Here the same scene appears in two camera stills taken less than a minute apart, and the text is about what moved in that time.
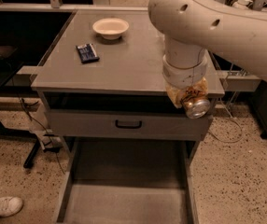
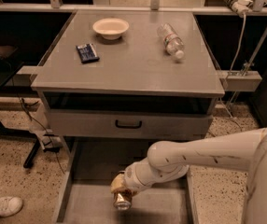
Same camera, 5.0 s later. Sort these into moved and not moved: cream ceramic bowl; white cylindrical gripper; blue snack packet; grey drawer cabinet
Moved: white cylindrical gripper
Not moved: cream ceramic bowl; grey drawer cabinet; blue snack packet
